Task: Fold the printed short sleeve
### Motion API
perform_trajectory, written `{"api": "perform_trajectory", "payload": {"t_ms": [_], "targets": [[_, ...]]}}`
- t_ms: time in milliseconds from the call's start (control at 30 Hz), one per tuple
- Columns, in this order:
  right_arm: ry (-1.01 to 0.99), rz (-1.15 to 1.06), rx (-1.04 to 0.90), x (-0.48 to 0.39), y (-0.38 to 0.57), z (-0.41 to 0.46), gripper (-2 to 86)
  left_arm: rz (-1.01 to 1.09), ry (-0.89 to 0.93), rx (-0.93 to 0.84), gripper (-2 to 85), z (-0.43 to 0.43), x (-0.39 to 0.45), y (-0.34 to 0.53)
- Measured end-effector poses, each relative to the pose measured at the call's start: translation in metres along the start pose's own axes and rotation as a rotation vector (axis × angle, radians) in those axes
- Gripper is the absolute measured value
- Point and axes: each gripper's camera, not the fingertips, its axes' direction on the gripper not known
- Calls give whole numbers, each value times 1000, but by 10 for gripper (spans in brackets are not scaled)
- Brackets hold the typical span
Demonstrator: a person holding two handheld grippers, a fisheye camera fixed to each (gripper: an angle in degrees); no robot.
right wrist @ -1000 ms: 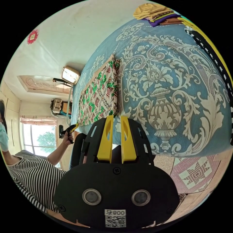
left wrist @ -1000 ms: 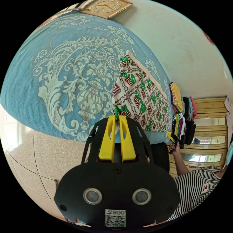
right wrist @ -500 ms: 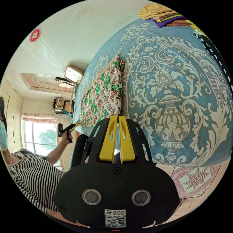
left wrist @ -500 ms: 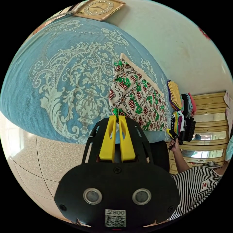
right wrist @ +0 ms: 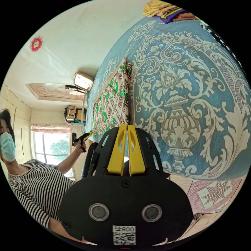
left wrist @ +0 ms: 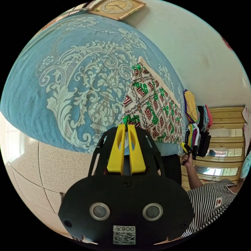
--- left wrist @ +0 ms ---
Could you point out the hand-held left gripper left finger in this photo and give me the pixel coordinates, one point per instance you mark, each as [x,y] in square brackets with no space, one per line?
[116,155]

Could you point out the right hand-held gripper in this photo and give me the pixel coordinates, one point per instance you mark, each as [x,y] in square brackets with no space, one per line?
[188,153]

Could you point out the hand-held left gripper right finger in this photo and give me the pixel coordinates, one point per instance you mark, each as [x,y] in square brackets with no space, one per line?
[137,158]

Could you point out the printed short sleeve shirt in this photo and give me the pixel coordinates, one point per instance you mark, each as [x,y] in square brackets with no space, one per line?
[151,102]

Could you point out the person's right forearm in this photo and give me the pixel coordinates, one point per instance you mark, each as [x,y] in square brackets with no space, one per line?
[194,177]

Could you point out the person's right hand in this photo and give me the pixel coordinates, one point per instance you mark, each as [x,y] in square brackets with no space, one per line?
[187,161]

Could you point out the pile of clothes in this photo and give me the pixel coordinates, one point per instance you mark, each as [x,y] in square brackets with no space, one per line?
[193,105]

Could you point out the yellow cupboard with mirrors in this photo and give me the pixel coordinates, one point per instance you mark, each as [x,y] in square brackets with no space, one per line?
[225,135]

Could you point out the person's body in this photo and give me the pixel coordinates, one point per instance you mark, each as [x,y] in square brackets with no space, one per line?
[209,206]

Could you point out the bed with blue patterned sheet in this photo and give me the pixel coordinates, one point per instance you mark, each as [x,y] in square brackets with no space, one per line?
[58,98]

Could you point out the square wall clock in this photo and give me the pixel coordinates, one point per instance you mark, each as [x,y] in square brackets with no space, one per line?
[115,7]

